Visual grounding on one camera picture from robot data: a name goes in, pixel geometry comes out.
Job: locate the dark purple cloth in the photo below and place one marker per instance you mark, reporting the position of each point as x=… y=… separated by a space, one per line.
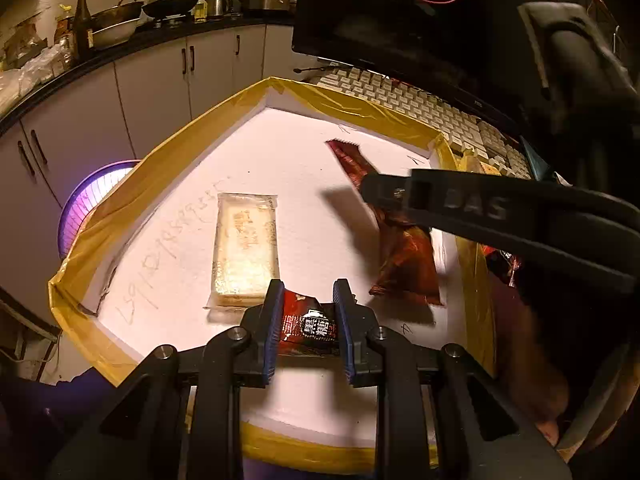
x=30 y=410

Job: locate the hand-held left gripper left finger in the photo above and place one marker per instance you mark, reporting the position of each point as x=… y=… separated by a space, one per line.
x=274 y=330

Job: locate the round purple lit appliance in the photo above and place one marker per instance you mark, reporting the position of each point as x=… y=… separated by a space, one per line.
x=85 y=205

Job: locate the black monitor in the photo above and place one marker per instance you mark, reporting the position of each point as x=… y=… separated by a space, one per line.
x=375 y=10

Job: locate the clear pale snack packet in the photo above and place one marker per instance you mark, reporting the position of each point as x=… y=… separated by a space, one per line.
x=245 y=250

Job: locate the black kitchen counter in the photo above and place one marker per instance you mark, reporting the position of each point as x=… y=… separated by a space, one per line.
x=100 y=57

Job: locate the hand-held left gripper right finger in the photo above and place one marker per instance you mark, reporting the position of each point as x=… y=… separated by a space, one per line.
x=344 y=330

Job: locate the black wok with lid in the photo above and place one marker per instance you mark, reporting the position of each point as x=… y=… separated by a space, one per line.
x=170 y=5

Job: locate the white foam box yellow tape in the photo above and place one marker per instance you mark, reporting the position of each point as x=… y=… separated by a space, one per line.
x=280 y=160

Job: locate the yellow oil bottle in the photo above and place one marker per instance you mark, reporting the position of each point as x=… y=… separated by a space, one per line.
x=200 y=10

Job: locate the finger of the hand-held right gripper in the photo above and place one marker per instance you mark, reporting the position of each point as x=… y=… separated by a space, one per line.
x=475 y=205

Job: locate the dark sauce bottle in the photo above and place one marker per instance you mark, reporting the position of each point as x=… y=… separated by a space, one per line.
x=82 y=25

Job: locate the black red snack packet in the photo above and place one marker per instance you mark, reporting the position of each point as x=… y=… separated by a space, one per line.
x=310 y=330

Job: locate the steel bowl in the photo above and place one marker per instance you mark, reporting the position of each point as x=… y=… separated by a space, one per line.
x=115 y=32

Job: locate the white kitchen cabinet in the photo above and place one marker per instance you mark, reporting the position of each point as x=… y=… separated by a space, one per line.
x=150 y=85

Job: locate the clear plastic bags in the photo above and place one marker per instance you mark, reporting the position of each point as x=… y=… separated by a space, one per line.
x=25 y=75

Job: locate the dark red snack packet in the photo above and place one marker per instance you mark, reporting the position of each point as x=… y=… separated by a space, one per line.
x=410 y=260

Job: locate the white keyboard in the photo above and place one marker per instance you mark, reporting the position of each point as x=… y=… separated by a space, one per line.
x=425 y=105

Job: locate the steel kettle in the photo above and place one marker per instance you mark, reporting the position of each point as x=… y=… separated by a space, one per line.
x=217 y=5

